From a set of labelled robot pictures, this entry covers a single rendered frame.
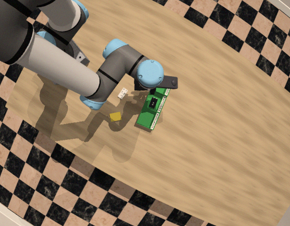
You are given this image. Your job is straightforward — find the white domino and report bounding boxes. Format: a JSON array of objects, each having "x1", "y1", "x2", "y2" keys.
[{"x1": 118, "y1": 88, "x2": 128, "y2": 99}]

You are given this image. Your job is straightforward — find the black 9v battery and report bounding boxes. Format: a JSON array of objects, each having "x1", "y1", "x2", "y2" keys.
[{"x1": 149, "y1": 97, "x2": 158, "y2": 108}]

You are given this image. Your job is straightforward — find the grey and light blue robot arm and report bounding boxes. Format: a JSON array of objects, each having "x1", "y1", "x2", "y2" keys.
[{"x1": 0, "y1": 0, "x2": 178, "y2": 110}]

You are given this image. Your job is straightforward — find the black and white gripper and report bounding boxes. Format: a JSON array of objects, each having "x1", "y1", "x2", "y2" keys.
[{"x1": 134, "y1": 80, "x2": 156, "y2": 95}]

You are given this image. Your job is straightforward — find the green rack of labelled bins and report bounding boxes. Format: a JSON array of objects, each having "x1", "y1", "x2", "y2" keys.
[{"x1": 137, "y1": 88, "x2": 170, "y2": 130}]

